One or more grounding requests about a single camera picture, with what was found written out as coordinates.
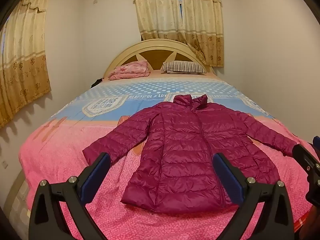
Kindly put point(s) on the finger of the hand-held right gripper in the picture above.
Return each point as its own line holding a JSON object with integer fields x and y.
{"x": 303, "y": 155}
{"x": 317, "y": 140}

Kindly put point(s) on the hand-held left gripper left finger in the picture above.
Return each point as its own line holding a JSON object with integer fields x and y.
{"x": 96, "y": 177}

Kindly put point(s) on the cream wooden headboard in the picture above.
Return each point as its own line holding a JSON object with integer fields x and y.
{"x": 155, "y": 47}

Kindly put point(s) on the beige floral side curtain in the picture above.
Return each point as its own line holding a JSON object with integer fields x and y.
{"x": 22, "y": 62}

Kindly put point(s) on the beige floral window curtain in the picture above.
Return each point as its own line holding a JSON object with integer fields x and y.
{"x": 160, "y": 12}

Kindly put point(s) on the folded pink floral blanket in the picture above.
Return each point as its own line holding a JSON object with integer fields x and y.
{"x": 130, "y": 71}

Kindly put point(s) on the red striped bed sheet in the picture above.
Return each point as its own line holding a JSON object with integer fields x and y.
{"x": 303, "y": 220}

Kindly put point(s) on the striped pillow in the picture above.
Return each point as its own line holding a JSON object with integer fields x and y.
{"x": 183, "y": 67}

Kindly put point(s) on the pink and blue printed blanket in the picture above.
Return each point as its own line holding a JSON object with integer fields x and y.
{"x": 62, "y": 150}

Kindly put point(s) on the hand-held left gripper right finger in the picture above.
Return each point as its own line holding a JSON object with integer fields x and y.
{"x": 228, "y": 177}

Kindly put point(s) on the magenta puffer jacket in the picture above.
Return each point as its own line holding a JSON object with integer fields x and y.
{"x": 190, "y": 155}

